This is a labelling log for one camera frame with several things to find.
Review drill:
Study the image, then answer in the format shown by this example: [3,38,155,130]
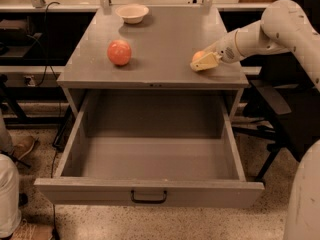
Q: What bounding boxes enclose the person's white trouser leg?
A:
[0,155,21,238]

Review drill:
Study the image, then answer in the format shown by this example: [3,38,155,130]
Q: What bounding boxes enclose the black drawer handle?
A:
[130,190,167,205]

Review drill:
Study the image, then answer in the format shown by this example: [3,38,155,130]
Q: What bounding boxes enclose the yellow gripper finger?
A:
[190,52,221,71]

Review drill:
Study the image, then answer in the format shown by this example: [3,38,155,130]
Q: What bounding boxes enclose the grey drawer cabinet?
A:
[58,5,248,113]

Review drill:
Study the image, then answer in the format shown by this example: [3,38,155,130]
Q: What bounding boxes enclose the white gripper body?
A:
[204,30,241,63]

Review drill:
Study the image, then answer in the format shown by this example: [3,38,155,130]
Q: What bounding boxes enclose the orange fruit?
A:
[192,51,205,62]

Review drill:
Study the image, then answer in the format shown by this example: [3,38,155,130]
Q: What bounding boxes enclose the black office chair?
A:
[233,0,320,182]

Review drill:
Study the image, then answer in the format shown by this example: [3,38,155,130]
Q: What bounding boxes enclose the red apple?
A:
[107,40,132,66]

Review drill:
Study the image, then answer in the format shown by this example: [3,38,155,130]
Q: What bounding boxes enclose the open grey top drawer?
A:
[35,90,264,208]

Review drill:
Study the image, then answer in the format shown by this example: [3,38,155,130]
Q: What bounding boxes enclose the brown shoe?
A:
[13,136,36,160]

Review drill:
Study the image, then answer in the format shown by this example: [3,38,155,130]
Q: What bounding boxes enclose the white paper bowl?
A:
[116,4,149,24]

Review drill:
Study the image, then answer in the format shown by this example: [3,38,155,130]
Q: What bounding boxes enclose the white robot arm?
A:
[191,0,320,240]

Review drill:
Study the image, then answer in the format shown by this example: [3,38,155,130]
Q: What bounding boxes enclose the black cable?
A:
[26,1,62,88]

